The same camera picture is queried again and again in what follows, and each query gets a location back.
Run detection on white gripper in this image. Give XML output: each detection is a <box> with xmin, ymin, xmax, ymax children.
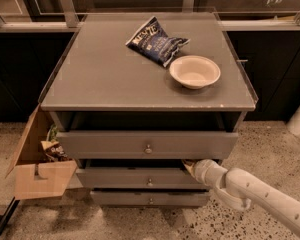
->
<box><xmin>182</xmin><ymin>159</ymin><xmax>228</xmax><ymax>189</ymax></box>

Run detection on grey drawer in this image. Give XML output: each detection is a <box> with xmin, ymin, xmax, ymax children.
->
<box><xmin>57</xmin><ymin>131</ymin><xmax>238</xmax><ymax>159</ymax></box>
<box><xmin>76</xmin><ymin>159</ymin><xmax>206</xmax><ymax>190</ymax></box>
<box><xmin>90</xmin><ymin>189</ymin><xmax>209</xmax><ymax>207</ymax></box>

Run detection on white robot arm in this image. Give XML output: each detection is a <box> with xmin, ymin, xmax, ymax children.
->
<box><xmin>183</xmin><ymin>159</ymin><xmax>300</xmax><ymax>238</ymax></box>

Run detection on grey drawer cabinet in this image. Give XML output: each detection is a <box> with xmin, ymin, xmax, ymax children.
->
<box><xmin>40</xmin><ymin>12</ymin><xmax>257</xmax><ymax>207</ymax></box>

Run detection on grey bottom drawer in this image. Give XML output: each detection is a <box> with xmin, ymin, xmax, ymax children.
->
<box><xmin>90</xmin><ymin>189</ymin><xmax>209</xmax><ymax>207</ymax></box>

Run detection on grey top drawer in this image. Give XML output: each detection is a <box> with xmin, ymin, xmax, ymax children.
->
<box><xmin>57</xmin><ymin>131</ymin><xmax>238</xmax><ymax>159</ymax></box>

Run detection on white paper bowl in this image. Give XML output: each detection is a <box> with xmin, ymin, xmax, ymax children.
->
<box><xmin>169</xmin><ymin>55</ymin><xmax>221</xmax><ymax>89</ymax></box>

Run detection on clear acrylic guard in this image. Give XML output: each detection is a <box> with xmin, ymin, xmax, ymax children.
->
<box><xmin>40</xmin><ymin>12</ymin><xmax>257</xmax><ymax>111</ymax></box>

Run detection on blue chip bag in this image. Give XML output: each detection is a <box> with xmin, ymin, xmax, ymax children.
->
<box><xmin>125</xmin><ymin>16</ymin><xmax>190</xmax><ymax>67</ymax></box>

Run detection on snack bags in box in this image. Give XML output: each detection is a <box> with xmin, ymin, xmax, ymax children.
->
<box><xmin>41</xmin><ymin>124</ymin><xmax>69</xmax><ymax>162</ymax></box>

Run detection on brown cardboard box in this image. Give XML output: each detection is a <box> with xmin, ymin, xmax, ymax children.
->
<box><xmin>6</xmin><ymin>106</ymin><xmax>77</xmax><ymax>200</ymax></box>

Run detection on black metal leg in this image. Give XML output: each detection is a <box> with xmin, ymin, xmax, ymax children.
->
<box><xmin>0</xmin><ymin>197</ymin><xmax>19</xmax><ymax>236</ymax></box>

